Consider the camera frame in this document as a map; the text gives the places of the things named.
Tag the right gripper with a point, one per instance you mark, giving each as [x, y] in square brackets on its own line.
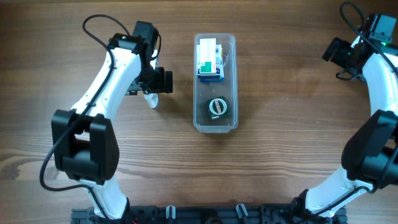
[336, 58]

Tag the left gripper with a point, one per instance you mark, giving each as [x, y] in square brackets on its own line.
[168, 81]

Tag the white spray bottle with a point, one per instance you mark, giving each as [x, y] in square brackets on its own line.
[152, 100]

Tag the white green medicine box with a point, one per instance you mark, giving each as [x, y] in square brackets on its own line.
[207, 57]

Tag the green Zam-Buk tin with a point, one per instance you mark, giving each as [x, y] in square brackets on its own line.
[218, 108]

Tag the white blue Hansaplast box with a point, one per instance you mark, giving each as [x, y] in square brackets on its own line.
[219, 65]

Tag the blue yellow VapoDrops box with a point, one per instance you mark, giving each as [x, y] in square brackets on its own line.
[211, 80]

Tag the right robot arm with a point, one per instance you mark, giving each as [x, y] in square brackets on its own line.
[367, 164]

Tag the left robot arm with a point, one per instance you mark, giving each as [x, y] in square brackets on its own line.
[84, 142]

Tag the clear plastic container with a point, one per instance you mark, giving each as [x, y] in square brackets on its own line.
[215, 97]

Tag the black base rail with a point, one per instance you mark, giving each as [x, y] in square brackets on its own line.
[264, 214]

